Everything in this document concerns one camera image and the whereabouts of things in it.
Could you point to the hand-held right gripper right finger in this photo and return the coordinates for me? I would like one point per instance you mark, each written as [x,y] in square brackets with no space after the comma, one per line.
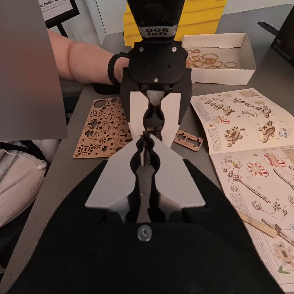
[179,183]

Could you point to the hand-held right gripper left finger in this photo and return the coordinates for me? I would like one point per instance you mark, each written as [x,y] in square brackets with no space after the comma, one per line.
[110,183]

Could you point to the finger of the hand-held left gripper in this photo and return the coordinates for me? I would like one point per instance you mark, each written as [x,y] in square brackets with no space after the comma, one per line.
[172,114]
[136,110]

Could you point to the thin wooden axle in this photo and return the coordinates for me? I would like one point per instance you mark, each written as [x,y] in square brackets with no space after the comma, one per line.
[144,140]

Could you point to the person's left forearm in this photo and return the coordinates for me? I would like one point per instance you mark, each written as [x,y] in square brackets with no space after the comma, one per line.
[87,62]

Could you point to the laser-cut wooden parts sheet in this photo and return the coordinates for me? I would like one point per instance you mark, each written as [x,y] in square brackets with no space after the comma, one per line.
[114,150]

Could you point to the small wooden parts strip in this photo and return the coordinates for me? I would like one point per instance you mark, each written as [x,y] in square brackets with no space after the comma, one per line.
[202,140]

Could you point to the person's left hand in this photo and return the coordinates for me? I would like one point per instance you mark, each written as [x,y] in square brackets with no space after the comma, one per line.
[119,71]

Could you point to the pile of tan rubber bands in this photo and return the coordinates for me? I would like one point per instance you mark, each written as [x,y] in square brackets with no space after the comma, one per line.
[207,61]

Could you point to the white cardboard box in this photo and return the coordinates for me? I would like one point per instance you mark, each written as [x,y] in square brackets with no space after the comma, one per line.
[220,77]

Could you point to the yellow plastic bin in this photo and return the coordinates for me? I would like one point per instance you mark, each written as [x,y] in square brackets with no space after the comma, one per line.
[202,18]

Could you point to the open instruction booklet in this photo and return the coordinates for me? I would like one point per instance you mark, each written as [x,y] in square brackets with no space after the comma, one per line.
[241,142]

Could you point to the pointed wooden stick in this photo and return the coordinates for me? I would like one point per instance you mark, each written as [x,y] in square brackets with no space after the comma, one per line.
[257,226]

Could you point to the person's pale trousers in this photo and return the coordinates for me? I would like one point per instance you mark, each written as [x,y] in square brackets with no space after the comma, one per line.
[18,195]

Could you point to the white printed sign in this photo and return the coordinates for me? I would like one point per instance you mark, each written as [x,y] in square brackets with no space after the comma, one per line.
[57,9]

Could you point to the black cardboard box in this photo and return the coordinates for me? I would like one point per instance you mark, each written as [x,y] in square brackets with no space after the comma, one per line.
[284,41]

